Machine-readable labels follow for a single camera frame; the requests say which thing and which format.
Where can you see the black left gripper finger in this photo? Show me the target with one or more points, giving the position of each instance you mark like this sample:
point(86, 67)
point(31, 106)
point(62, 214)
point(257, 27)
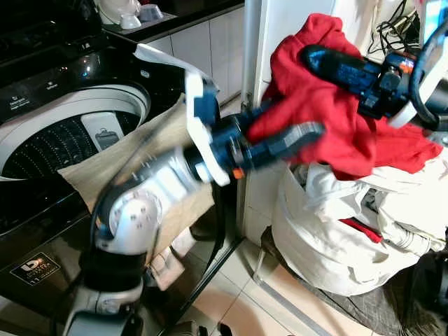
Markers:
point(257, 114)
point(294, 142)

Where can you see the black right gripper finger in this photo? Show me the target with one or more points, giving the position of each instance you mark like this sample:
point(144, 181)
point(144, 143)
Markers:
point(339, 66)

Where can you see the red garment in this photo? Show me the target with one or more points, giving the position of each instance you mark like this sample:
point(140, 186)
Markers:
point(315, 112)

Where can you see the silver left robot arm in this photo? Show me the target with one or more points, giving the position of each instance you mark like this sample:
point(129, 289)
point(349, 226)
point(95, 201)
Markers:
point(161, 175)

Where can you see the folding washer lid white edge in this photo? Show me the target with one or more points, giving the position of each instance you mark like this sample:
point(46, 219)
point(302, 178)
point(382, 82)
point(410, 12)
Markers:
point(168, 59)

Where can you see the beige cloth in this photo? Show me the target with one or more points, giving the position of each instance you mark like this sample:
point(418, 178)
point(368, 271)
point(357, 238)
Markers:
point(133, 150)

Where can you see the small red cloth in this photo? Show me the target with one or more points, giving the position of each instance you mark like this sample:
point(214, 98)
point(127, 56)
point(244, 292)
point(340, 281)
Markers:
point(360, 229)

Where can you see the cream white laundry bag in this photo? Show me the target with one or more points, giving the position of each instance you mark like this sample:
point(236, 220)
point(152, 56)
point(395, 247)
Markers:
point(329, 252)

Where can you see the pale pink cloth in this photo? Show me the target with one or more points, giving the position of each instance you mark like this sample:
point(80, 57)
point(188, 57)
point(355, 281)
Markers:
point(171, 266)

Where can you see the small grey bowl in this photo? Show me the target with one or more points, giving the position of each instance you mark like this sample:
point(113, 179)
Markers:
point(150, 12)

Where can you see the white kitchen appliance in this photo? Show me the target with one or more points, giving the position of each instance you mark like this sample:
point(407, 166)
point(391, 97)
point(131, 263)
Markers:
point(120, 10)

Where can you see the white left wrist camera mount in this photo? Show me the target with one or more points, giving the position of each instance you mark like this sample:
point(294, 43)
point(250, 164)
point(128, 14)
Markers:
point(199, 140)

